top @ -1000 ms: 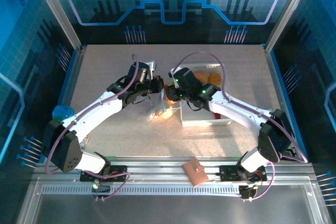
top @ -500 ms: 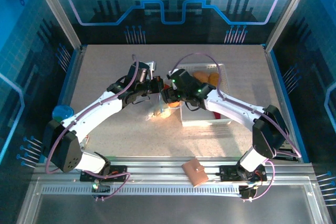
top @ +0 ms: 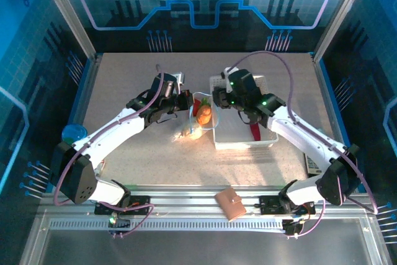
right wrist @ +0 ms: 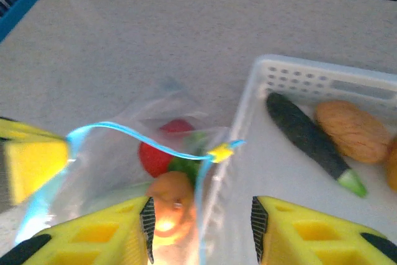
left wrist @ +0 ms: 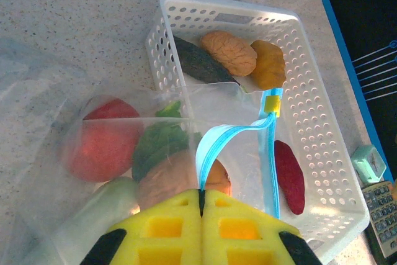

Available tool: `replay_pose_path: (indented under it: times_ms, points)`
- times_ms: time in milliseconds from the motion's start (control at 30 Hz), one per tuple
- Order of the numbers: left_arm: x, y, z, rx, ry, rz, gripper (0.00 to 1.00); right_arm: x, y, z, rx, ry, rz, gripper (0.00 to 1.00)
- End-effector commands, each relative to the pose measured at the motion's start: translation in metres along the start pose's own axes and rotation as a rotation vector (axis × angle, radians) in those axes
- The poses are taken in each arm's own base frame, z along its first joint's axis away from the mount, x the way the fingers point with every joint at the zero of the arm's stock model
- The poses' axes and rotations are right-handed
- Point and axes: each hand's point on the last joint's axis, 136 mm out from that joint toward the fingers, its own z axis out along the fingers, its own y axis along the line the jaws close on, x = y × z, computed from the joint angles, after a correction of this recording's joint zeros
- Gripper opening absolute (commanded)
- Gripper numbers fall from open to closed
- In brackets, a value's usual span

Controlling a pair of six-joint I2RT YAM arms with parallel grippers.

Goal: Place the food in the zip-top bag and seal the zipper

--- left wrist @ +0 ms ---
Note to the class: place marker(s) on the brown onion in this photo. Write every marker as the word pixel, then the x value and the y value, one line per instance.
pixel 167 175

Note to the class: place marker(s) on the tan wrinkled bread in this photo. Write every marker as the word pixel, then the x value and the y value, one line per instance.
pixel 231 54

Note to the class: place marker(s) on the dark red sweet potato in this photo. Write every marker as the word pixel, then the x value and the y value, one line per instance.
pixel 290 178

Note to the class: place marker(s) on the dark green cucumber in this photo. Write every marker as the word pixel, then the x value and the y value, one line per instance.
pixel 201 63

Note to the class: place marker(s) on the clear zip-top bag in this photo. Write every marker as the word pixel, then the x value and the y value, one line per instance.
pixel 229 106

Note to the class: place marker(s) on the grey calculator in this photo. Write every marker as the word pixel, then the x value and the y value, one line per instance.
pixel 383 215

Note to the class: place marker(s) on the white radish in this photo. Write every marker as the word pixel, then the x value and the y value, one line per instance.
pixel 102 203

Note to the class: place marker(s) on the round orange food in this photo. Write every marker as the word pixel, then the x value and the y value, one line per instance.
pixel 218 178

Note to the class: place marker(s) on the red apple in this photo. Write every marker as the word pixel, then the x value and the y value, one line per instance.
pixel 102 147

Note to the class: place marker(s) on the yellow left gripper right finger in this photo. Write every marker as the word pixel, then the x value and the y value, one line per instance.
pixel 245 234

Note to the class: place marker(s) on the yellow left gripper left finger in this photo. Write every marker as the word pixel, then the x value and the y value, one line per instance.
pixel 161 234

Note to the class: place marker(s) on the green leaf vegetable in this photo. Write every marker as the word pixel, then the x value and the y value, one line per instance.
pixel 158 144

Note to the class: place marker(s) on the white perforated plastic basket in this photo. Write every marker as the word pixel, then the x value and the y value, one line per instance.
pixel 325 122

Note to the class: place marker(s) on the yellow zipper slider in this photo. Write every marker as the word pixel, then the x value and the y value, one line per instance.
pixel 272 104

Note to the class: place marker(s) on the orange round fruit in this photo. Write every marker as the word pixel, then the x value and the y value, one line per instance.
pixel 268 64

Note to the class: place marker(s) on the mint green clock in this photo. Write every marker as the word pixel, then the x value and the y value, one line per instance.
pixel 369 164

